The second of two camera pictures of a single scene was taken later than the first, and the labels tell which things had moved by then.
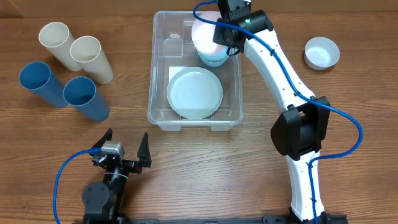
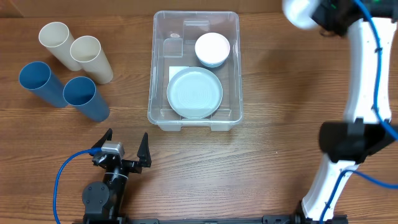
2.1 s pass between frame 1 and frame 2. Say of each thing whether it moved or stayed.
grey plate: stayed
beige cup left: stayed
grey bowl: moved
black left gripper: stayed
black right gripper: moved
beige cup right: stayed
